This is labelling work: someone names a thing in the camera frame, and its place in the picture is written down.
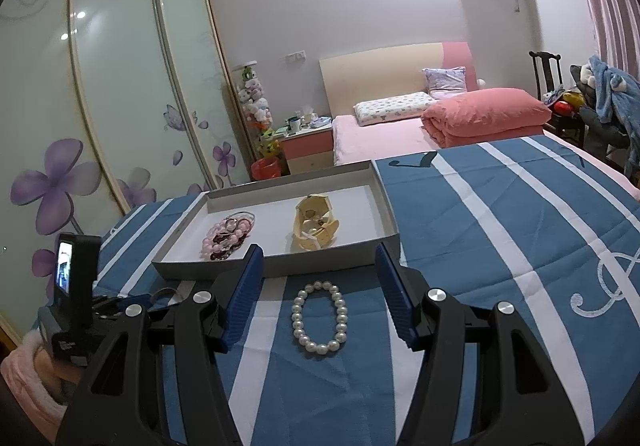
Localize white floral pillow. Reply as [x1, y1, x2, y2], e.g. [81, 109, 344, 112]
[353, 92, 438, 127]

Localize beige pink headboard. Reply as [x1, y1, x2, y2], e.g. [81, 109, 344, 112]
[319, 42, 478, 117]

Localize white pearl bracelet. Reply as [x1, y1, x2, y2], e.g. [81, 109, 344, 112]
[291, 280, 348, 355]

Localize silver bangle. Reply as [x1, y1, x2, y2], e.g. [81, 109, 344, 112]
[220, 210, 258, 229]

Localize pink bed sheet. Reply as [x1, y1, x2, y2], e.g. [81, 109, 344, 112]
[332, 115, 436, 167]

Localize blue white striped blanket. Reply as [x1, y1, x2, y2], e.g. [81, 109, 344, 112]
[92, 133, 640, 446]

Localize pink bead bracelet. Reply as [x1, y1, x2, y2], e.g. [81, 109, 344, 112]
[201, 217, 251, 257]

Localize purple small pillow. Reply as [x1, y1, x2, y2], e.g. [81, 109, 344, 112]
[421, 66, 468, 100]

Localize coral folded quilt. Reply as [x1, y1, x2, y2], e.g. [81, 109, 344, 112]
[421, 86, 552, 150]

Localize hanging plush toy column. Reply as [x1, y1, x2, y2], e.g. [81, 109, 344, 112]
[232, 62, 281, 161]

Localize dark grey seat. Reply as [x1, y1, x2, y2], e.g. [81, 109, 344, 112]
[579, 106, 637, 167]

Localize person's left forearm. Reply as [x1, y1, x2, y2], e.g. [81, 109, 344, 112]
[0, 328, 71, 433]

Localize grey cardboard tray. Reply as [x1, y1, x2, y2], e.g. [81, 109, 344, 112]
[151, 160, 401, 281]

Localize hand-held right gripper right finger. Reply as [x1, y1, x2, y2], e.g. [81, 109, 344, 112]
[375, 243, 583, 446]

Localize red waste bin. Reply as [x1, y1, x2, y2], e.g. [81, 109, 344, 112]
[250, 158, 281, 183]

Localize dark wooden chair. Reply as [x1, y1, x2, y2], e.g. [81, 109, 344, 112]
[529, 50, 586, 147]

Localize floral glass wardrobe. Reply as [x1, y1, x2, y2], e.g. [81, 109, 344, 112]
[0, 0, 251, 342]

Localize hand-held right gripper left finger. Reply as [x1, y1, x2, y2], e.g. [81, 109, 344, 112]
[55, 244, 265, 446]

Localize dark red bead bracelet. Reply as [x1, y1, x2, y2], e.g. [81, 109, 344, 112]
[210, 231, 242, 261]

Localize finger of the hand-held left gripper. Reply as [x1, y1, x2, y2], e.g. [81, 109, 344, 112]
[95, 286, 185, 323]

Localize grey plush toy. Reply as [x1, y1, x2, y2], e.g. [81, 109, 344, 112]
[570, 63, 598, 91]

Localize colourful toys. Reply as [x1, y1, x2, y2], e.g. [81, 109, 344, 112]
[542, 86, 586, 119]

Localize pink nightstand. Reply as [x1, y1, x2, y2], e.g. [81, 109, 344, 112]
[278, 126, 335, 175]

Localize blue plush garment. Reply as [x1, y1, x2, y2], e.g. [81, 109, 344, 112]
[582, 56, 640, 124]

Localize blue tissue box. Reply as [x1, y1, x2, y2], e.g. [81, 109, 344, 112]
[302, 110, 333, 129]

